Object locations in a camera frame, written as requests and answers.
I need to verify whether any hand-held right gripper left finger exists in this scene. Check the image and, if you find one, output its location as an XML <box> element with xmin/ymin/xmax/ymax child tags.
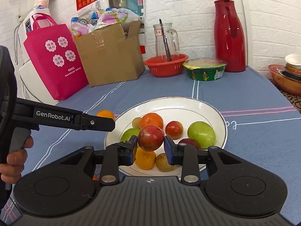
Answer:
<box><xmin>53</xmin><ymin>135</ymin><xmax>138</xmax><ymax>186</ymax></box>

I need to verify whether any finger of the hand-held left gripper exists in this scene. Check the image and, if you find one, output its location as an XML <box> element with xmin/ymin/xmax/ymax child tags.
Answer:
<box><xmin>81</xmin><ymin>114</ymin><xmax>116</xmax><ymax>132</ymax></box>

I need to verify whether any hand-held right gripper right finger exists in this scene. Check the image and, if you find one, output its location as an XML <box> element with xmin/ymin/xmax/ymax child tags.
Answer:
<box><xmin>164</xmin><ymin>135</ymin><xmax>250</xmax><ymax>186</ymax></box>

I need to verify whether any green jujube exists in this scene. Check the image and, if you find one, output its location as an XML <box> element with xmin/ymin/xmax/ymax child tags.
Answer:
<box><xmin>187</xmin><ymin>121</ymin><xmax>216</xmax><ymax>149</ymax></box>
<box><xmin>119</xmin><ymin>128</ymin><xmax>141</xmax><ymax>144</ymax></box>

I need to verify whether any yellowish orange mandarin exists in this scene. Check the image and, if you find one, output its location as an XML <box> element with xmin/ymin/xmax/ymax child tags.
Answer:
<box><xmin>134</xmin><ymin>147</ymin><xmax>157</xmax><ymax>170</ymax></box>

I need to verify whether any red speckled plum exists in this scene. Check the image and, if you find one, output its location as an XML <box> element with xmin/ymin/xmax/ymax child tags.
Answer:
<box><xmin>137</xmin><ymin>125</ymin><xmax>165</xmax><ymax>151</ymax></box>

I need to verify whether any small red tomato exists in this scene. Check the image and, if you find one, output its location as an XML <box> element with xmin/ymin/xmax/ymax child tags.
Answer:
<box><xmin>165</xmin><ymin>121</ymin><xmax>184</xmax><ymax>139</ymax></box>

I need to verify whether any dark red plum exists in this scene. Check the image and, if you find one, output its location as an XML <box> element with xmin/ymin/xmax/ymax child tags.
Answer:
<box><xmin>177</xmin><ymin>138</ymin><xmax>201</xmax><ymax>150</ymax></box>

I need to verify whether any large deep orange mandarin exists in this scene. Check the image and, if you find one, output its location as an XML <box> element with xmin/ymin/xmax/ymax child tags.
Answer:
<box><xmin>139</xmin><ymin>113</ymin><xmax>164</xmax><ymax>130</ymax></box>

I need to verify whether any white plate with dark rim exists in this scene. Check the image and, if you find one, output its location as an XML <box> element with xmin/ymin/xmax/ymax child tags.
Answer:
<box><xmin>104</xmin><ymin>97</ymin><xmax>228</xmax><ymax>173</ymax></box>

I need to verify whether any person's left hand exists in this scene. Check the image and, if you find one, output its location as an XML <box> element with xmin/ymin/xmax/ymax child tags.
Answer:
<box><xmin>0</xmin><ymin>135</ymin><xmax>34</xmax><ymax>184</ymax></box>

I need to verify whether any pink tote bag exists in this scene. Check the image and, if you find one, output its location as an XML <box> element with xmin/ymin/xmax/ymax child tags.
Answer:
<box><xmin>23</xmin><ymin>14</ymin><xmax>89</xmax><ymax>100</ymax></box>

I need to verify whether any brown cardboard box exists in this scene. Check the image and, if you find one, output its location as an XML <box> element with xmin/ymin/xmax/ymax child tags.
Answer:
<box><xmin>73</xmin><ymin>20</ymin><xmax>146</xmax><ymax>87</ymax></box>

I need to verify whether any blue striped tablecloth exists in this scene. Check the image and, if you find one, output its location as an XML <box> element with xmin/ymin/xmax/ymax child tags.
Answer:
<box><xmin>0</xmin><ymin>66</ymin><xmax>301</xmax><ymax>226</ymax></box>

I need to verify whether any red plastic basket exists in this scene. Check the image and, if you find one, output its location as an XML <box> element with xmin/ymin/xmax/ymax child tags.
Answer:
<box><xmin>144</xmin><ymin>54</ymin><xmax>189</xmax><ymax>77</ymax></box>

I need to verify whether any green foil-covered bowl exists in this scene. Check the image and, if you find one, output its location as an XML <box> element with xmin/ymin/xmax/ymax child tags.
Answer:
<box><xmin>182</xmin><ymin>58</ymin><xmax>228</xmax><ymax>81</ymax></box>

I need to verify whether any white water purifier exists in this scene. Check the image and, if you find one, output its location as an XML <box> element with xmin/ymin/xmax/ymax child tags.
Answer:
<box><xmin>14</xmin><ymin>12</ymin><xmax>49</xmax><ymax>64</ymax></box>

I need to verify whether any floral cloth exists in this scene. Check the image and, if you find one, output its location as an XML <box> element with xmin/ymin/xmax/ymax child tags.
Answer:
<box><xmin>71</xmin><ymin>8</ymin><xmax>141</xmax><ymax>39</ymax></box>

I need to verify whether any dark long utensil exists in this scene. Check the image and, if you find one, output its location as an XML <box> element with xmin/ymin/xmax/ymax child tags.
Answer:
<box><xmin>159</xmin><ymin>19</ymin><xmax>172</xmax><ymax>62</ymax></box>

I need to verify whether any glass pitcher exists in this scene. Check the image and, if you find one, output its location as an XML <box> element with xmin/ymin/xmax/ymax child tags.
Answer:
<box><xmin>153</xmin><ymin>23</ymin><xmax>180</xmax><ymax>62</ymax></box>

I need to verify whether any red thermos jug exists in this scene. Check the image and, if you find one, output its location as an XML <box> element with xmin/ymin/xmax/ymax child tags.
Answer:
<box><xmin>214</xmin><ymin>0</ymin><xmax>246</xmax><ymax>72</ymax></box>

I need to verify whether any orange patterned bowl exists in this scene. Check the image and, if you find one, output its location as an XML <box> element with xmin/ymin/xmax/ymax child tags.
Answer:
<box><xmin>268</xmin><ymin>64</ymin><xmax>301</xmax><ymax>97</ymax></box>

